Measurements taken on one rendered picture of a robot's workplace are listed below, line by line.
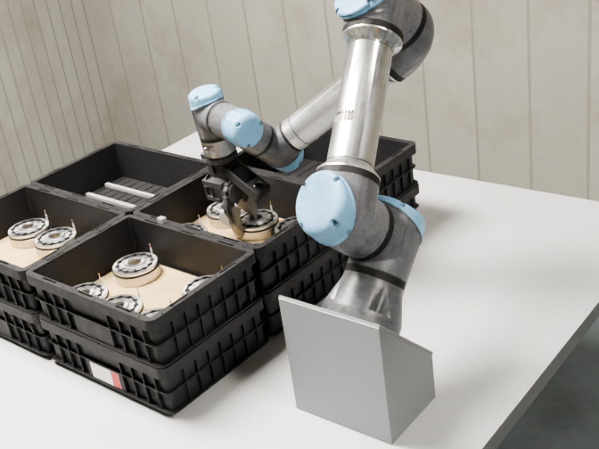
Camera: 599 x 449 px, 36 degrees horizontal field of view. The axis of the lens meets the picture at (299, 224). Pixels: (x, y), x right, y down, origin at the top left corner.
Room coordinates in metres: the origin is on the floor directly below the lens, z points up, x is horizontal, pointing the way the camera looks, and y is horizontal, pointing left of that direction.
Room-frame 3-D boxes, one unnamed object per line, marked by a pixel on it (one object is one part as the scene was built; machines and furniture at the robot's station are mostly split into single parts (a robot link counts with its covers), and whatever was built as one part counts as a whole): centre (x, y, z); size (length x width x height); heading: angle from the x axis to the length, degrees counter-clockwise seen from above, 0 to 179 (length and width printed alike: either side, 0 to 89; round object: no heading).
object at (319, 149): (2.13, -0.07, 0.87); 0.40 x 0.30 x 0.11; 47
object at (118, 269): (1.81, 0.37, 0.86); 0.10 x 0.10 x 0.01
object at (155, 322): (1.69, 0.34, 0.92); 0.40 x 0.30 x 0.02; 47
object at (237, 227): (1.91, 0.16, 0.88); 0.06 x 0.03 x 0.09; 47
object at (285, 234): (1.91, 0.13, 0.92); 0.40 x 0.30 x 0.02; 47
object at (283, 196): (1.91, 0.13, 0.87); 0.40 x 0.30 x 0.11; 47
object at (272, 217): (1.95, 0.10, 0.86); 0.10 x 0.10 x 0.01
